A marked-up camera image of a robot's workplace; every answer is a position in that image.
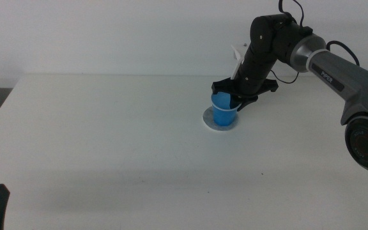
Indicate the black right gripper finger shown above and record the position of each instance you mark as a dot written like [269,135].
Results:
[235,101]
[247,101]

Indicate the blue plastic cup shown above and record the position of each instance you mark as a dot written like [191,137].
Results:
[222,115]

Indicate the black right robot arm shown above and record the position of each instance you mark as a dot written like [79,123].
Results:
[331,72]

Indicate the round grey cup mat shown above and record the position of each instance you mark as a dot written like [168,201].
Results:
[207,122]

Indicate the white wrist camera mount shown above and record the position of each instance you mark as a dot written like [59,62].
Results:
[237,60]

